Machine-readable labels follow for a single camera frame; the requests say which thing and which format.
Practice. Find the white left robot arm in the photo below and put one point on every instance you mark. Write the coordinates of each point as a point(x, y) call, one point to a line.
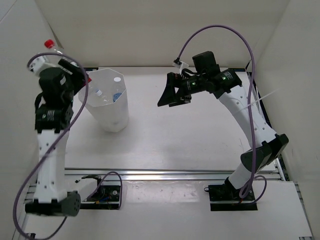
point(53, 121)

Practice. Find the clear plastic bottle white cap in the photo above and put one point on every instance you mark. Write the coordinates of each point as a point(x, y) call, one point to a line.
point(98, 98)

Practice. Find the blue label plastic bottle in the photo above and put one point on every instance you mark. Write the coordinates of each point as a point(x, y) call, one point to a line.
point(118, 88)

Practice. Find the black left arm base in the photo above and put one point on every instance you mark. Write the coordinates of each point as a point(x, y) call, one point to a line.
point(107, 197)

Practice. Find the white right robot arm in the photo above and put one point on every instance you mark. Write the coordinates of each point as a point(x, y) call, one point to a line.
point(265, 144)

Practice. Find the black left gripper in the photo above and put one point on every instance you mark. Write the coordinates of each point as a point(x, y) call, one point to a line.
point(78, 81)

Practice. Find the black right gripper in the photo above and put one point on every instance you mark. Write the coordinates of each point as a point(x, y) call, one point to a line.
point(170, 96)

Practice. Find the aluminium table edge rail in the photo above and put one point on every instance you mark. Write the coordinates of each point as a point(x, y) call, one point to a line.
point(154, 175)

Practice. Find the translucent white plastic bin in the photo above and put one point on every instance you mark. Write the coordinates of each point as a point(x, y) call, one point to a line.
point(112, 117)

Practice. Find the red label plastic bottle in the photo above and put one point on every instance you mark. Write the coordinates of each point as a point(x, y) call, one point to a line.
point(51, 46)

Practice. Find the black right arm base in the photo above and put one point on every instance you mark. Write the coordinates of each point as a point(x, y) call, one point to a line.
point(222, 199)

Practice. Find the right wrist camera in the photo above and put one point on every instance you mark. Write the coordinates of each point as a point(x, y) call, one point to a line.
point(177, 63)

